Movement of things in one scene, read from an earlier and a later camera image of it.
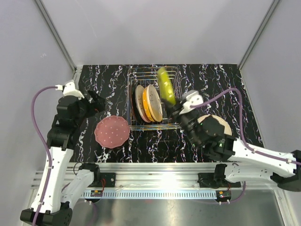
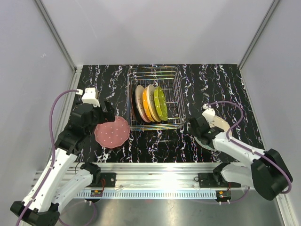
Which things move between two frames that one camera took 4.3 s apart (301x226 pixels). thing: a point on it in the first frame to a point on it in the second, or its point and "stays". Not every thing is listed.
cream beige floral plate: (227, 130) stays
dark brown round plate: (134, 109) stays
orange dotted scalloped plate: (145, 105) stays
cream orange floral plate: (154, 102) stays
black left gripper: (99, 106) to (109, 117)
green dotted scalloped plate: (167, 90) to (160, 101)
